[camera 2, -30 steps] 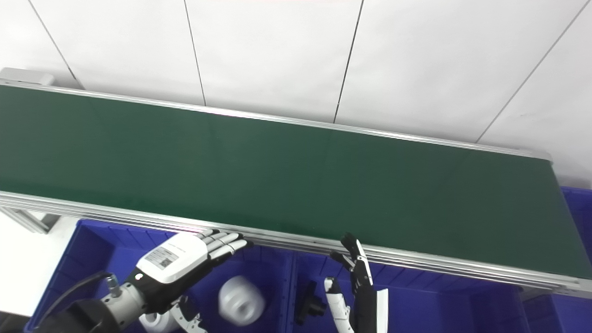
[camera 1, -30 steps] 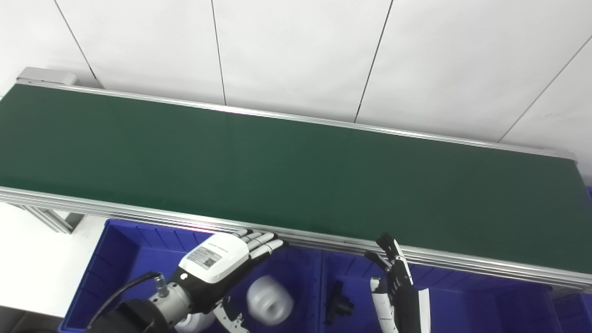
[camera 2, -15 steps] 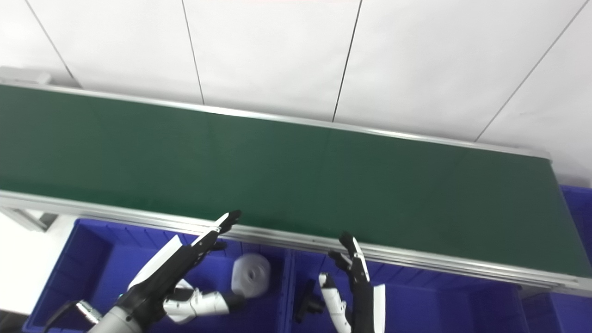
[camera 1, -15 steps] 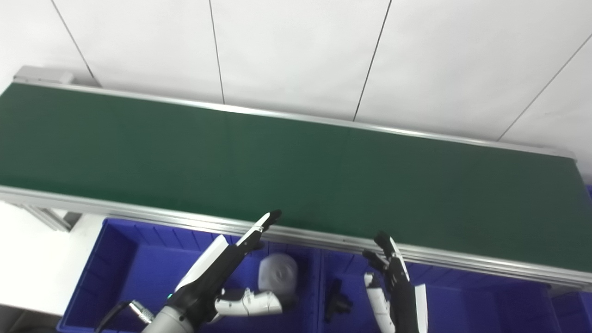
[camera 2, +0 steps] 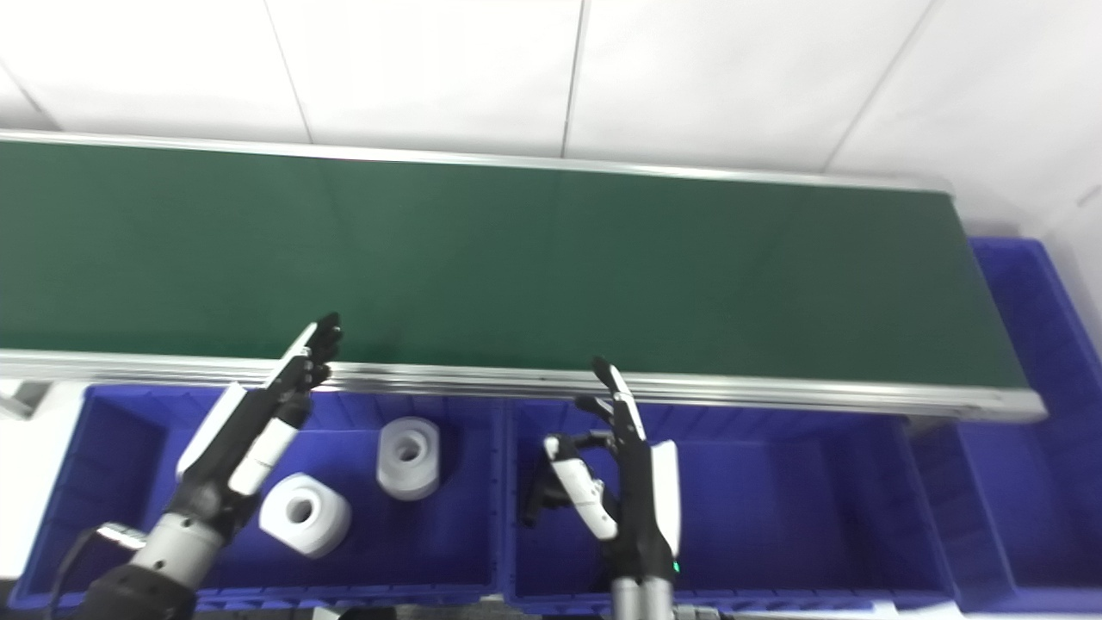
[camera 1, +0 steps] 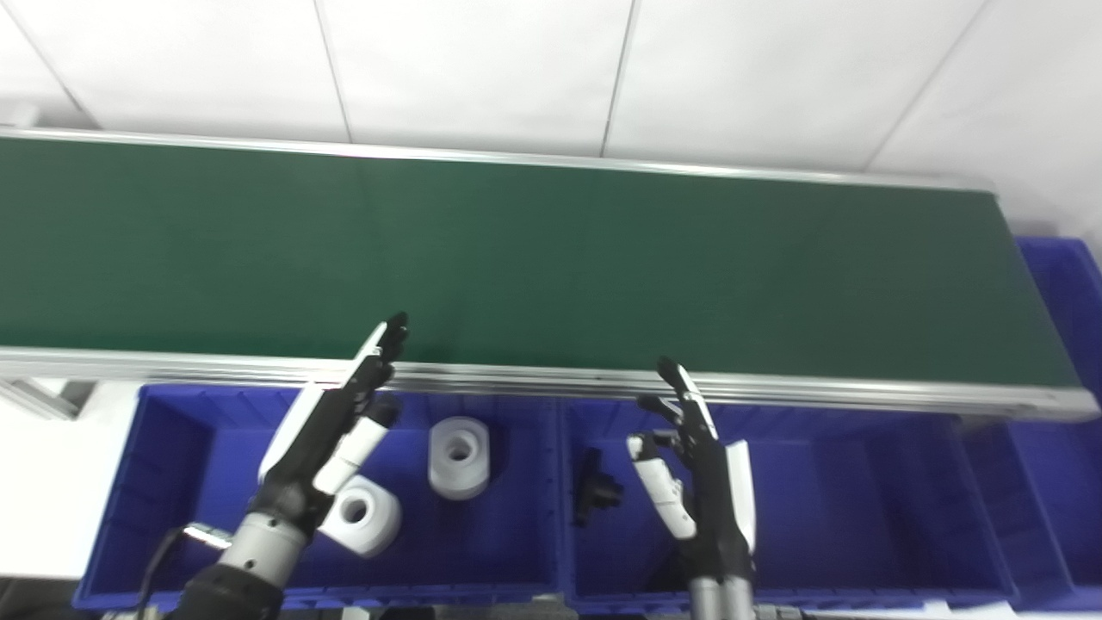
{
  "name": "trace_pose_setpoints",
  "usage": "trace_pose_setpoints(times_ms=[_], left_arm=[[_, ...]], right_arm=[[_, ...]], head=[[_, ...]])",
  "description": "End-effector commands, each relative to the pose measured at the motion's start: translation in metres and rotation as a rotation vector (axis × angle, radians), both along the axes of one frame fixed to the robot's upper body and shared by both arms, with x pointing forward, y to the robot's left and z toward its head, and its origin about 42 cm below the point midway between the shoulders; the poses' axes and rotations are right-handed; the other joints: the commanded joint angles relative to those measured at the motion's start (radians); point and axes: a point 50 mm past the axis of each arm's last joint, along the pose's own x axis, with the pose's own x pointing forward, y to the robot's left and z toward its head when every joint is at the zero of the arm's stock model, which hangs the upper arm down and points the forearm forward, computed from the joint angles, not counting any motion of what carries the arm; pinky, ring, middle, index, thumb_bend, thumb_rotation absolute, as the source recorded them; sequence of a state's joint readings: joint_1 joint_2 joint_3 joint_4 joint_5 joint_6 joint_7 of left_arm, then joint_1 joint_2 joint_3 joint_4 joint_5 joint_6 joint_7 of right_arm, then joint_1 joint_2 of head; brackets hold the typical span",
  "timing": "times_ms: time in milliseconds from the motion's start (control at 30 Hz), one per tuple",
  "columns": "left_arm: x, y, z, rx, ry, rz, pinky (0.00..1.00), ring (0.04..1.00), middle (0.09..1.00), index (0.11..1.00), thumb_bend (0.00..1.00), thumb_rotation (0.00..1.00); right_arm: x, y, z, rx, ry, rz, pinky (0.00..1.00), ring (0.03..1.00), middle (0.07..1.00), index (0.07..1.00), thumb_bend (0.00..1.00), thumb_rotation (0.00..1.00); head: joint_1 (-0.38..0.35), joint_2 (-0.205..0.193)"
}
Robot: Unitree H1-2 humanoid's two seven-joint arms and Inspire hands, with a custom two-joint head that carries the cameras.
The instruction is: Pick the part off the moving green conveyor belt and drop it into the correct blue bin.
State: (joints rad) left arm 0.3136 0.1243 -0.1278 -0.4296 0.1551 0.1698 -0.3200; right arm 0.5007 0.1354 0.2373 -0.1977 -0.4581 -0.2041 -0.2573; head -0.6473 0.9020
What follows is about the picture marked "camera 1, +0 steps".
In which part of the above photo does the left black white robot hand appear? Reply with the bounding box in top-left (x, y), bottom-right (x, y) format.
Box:
top-left (254, 312), bottom-right (410, 539)

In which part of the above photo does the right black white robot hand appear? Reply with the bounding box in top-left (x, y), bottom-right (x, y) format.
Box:
top-left (627, 356), bottom-right (758, 586)

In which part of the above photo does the white round plastic part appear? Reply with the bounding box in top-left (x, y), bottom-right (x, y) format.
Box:
top-left (428, 417), bottom-right (492, 501)
top-left (319, 475), bottom-right (403, 559)

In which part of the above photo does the black plastic part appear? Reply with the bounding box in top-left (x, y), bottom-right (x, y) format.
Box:
top-left (571, 448), bottom-right (625, 528)

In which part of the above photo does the blue plastic bin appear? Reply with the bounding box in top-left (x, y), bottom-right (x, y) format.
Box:
top-left (560, 398), bottom-right (1023, 614)
top-left (73, 383), bottom-right (566, 611)
top-left (960, 237), bottom-right (1102, 612)

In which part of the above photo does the green conveyor belt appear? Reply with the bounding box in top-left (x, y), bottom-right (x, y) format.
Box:
top-left (0, 127), bottom-right (1101, 423)
top-left (0, 138), bottom-right (1081, 388)

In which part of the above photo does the aluminium conveyor support leg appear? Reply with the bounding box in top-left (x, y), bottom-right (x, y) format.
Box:
top-left (0, 377), bottom-right (96, 421)

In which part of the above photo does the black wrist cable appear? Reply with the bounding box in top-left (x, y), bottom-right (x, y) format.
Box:
top-left (136, 523), bottom-right (233, 620)

